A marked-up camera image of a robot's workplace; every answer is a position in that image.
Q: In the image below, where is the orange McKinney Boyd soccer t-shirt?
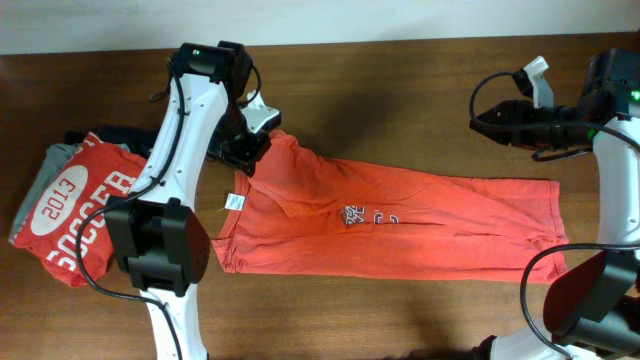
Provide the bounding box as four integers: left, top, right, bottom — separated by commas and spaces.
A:
212, 130, 568, 283

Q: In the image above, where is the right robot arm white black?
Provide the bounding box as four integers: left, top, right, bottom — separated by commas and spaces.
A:
469, 49, 639, 359

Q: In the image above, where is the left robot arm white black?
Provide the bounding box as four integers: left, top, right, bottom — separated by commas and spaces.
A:
104, 41, 281, 359

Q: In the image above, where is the folded navy blue shirt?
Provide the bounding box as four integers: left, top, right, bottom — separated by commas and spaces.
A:
50, 125, 158, 159

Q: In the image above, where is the folded red 2013 soccer shirt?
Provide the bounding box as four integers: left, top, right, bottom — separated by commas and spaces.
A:
13, 140, 146, 287

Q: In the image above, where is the folded grey shirt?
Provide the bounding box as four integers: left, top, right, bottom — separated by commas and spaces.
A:
8, 143, 80, 244

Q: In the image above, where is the left black camera cable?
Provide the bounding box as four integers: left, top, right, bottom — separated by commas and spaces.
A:
74, 59, 264, 360

